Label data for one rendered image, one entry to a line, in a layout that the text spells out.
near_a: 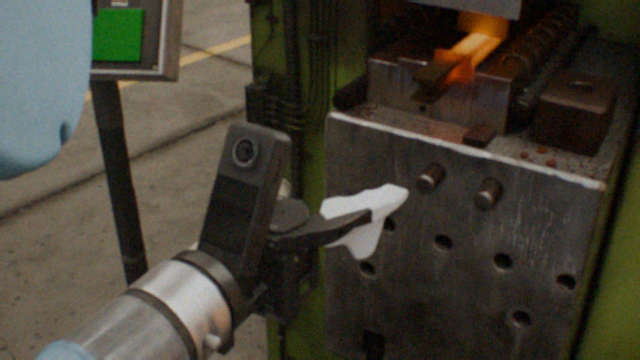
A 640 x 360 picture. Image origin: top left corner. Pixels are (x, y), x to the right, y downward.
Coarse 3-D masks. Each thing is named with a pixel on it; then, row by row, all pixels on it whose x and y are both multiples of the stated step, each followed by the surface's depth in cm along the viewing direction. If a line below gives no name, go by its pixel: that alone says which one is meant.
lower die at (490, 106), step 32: (416, 32) 102; (448, 32) 99; (544, 32) 99; (384, 64) 91; (416, 64) 88; (480, 64) 86; (512, 64) 87; (384, 96) 93; (448, 96) 88; (480, 96) 85; (512, 96) 85
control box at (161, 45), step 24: (120, 0) 93; (144, 0) 93; (168, 0) 93; (144, 24) 93; (168, 24) 94; (144, 48) 93; (168, 48) 94; (96, 72) 93; (120, 72) 93; (144, 72) 93; (168, 72) 95
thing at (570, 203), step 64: (576, 64) 109; (384, 128) 88; (448, 128) 88; (512, 128) 88; (448, 192) 87; (512, 192) 82; (576, 192) 78; (384, 256) 98; (448, 256) 92; (512, 256) 86; (576, 256) 81; (384, 320) 104; (448, 320) 97; (512, 320) 91; (576, 320) 99
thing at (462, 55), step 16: (464, 48) 87; (480, 48) 89; (432, 64) 81; (448, 64) 81; (464, 64) 83; (416, 80) 78; (432, 80) 77; (448, 80) 83; (464, 80) 84; (416, 96) 78; (432, 96) 78
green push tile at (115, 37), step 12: (108, 12) 92; (120, 12) 92; (132, 12) 92; (144, 12) 93; (96, 24) 92; (108, 24) 92; (120, 24) 92; (132, 24) 92; (96, 36) 92; (108, 36) 92; (120, 36) 92; (132, 36) 92; (96, 48) 93; (108, 48) 92; (120, 48) 92; (132, 48) 92; (96, 60) 93; (108, 60) 93; (120, 60) 92; (132, 60) 92
